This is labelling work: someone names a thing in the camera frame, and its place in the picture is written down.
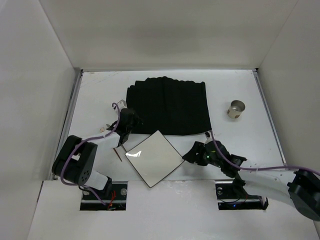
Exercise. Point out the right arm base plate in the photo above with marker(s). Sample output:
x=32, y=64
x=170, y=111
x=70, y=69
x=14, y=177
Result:
x=233, y=198

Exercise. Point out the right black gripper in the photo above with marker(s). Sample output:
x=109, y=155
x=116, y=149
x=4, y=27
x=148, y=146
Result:
x=197, y=153

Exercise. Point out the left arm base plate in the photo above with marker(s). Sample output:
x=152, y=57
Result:
x=114, y=199

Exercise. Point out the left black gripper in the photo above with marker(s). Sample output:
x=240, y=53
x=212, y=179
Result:
x=125, y=133

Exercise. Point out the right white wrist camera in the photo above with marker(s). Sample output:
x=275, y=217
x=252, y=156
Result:
x=208, y=137

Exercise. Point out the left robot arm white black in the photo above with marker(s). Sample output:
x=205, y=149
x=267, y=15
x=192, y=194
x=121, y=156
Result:
x=74, y=163

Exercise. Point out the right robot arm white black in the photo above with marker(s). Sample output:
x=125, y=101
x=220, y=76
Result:
x=298, y=188

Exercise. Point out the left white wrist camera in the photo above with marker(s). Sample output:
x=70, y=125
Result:
x=119, y=105

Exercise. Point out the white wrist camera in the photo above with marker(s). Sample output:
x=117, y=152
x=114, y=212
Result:
x=119, y=105
x=208, y=137

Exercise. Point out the square white plate black rim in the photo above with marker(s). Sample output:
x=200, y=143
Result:
x=154, y=159

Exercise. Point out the copper fork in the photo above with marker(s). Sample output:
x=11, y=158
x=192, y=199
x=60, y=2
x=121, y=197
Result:
x=117, y=154

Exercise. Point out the metal cup with paper sleeve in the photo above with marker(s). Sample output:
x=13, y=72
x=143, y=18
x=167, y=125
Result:
x=235, y=109

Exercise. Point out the black cloth placemat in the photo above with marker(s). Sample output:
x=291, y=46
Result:
x=173, y=107

